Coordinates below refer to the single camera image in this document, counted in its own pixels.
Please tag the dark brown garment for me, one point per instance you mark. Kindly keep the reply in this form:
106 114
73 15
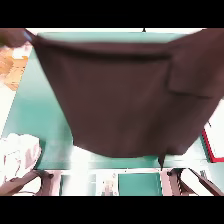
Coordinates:
126 100

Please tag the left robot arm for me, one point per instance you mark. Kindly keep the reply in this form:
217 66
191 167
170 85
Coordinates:
20 185

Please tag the white garment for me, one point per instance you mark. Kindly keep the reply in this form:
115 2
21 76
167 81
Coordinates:
18 156

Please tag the silver frame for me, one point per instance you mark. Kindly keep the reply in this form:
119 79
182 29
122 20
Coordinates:
106 183

